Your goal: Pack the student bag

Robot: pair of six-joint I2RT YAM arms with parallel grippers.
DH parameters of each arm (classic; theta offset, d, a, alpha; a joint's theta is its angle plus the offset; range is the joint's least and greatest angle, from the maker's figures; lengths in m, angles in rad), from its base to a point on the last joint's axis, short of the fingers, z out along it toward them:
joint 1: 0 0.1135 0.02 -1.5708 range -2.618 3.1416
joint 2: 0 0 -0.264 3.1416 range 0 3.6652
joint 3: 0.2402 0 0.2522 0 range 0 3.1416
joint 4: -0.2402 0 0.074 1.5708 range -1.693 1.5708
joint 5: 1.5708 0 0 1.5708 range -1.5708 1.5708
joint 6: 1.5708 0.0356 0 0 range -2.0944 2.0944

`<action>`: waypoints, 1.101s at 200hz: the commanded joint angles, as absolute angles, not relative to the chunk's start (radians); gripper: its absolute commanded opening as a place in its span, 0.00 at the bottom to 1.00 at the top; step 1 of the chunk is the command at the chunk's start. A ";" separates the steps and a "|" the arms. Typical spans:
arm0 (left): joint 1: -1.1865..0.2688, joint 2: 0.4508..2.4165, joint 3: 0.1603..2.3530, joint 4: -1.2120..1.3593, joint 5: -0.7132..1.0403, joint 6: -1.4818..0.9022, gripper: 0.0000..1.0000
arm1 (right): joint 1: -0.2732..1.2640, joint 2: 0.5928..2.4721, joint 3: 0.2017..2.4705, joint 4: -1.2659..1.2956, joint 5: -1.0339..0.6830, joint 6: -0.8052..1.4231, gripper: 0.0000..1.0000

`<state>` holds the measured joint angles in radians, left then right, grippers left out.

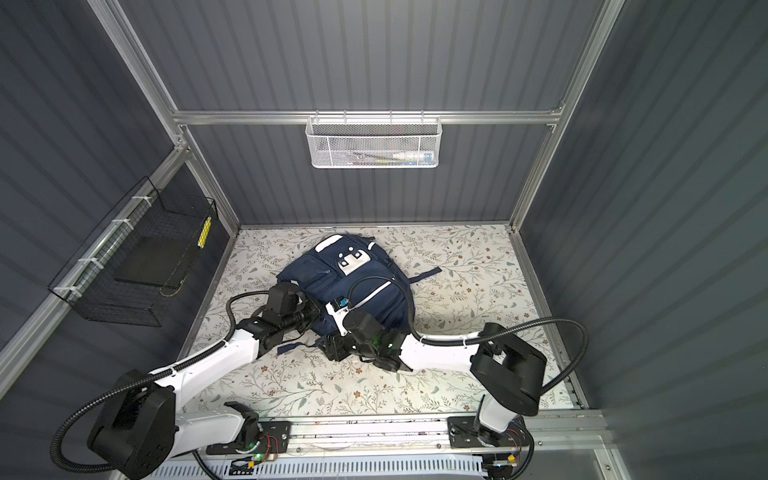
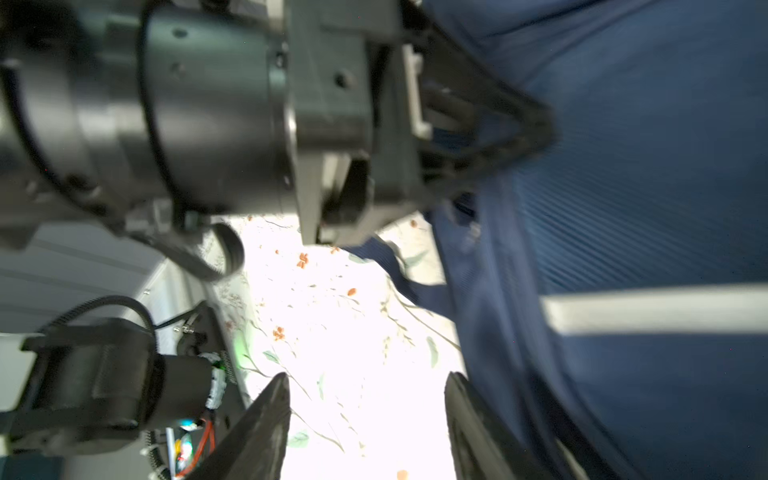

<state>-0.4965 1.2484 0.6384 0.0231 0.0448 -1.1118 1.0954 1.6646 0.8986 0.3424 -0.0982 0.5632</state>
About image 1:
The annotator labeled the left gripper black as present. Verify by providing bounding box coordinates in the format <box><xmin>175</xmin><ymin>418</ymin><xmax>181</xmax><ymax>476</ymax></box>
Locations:
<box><xmin>282</xmin><ymin>293</ymin><xmax>328</xmax><ymax>337</ymax></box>

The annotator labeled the navy blue student backpack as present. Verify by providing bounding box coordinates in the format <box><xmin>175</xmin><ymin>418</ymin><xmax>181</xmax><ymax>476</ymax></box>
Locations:
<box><xmin>277</xmin><ymin>234</ymin><xmax>442</xmax><ymax>337</ymax></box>

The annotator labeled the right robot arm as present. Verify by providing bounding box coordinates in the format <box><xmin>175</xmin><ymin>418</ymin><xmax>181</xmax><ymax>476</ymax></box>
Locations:
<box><xmin>323</xmin><ymin>276</ymin><xmax>589</xmax><ymax>446</ymax></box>

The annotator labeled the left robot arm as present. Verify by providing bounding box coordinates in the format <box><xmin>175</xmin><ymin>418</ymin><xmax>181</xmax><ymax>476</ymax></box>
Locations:
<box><xmin>50</xmin><ymin>282</ymin><xmax>323</xmax><ymax>479</ymax></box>

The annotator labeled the floral table mat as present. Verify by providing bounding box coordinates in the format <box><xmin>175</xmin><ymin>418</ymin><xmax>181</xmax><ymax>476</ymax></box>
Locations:
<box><xmin>186</xmin><ymin>225</ymin><xmax>537</xmax><ymax>417</ymax></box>

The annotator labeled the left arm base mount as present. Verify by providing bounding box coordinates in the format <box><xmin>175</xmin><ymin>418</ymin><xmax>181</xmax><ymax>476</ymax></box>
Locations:
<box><xmin>205</xmin><ymin>421</ymin><xmax>292</xmax><ymax>456</ymax></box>

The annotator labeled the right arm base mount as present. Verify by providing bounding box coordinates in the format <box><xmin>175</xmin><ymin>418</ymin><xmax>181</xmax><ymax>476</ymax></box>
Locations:
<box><xmin>446</xmin><ymin>415</ymin><xmax>532</xmax><ymax>450</ymax></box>

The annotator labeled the black wire wall basket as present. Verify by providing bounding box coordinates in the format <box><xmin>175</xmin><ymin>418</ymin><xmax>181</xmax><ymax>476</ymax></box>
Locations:
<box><xmin>48</xmin><ymin>181</ymin><xmax>218</xmax><ymax>327</ymax></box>

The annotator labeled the white wire mesh basket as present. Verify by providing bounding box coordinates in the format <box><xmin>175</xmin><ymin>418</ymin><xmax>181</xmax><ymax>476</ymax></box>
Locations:
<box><xmin>305</xmin><ymin>113</ymin><xmax>443</xmax><ymax>169</ymax></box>

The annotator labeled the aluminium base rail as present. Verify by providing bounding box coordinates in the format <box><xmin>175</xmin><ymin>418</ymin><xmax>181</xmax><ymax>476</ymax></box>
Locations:
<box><xmin>277</xmin><ymin>410</ymin><xmax>616</xmax><ymax>458</ymax></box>

